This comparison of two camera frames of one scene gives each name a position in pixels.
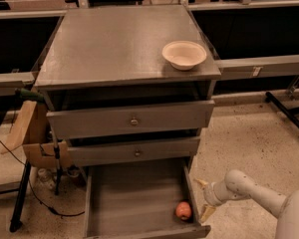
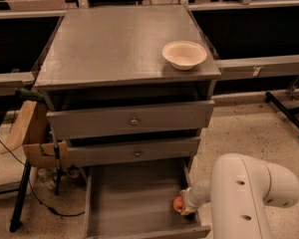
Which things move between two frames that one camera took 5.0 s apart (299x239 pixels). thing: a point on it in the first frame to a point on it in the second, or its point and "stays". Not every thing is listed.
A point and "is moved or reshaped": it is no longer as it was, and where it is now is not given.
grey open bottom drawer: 140,201 stays
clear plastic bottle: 46,179 stays
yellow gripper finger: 201,182 to 183,192
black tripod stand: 16,224 stays
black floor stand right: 290,114 stays
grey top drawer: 130,119 stays
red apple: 183,209 is moved or reshaped
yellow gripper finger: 206,213 to 186,211
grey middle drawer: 129,151 stays
